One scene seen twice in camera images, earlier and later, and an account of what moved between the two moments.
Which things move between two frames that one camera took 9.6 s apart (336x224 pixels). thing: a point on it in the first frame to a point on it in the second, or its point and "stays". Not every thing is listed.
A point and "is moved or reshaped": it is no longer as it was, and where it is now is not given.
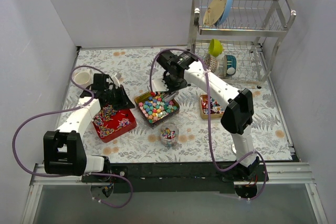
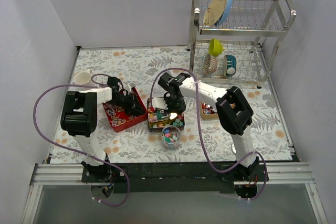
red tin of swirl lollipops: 110,123 is moved or reshaped
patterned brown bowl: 211,62 stays
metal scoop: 170,96 is moved or reshaped
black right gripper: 172,86 to 175,104
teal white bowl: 229,65 stays
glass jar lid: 233,148 stays
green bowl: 215,47 stays
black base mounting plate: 201,177 stays
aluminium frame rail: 39,168 stays
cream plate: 215,10 stays
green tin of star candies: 154,107 is moved or reshaped
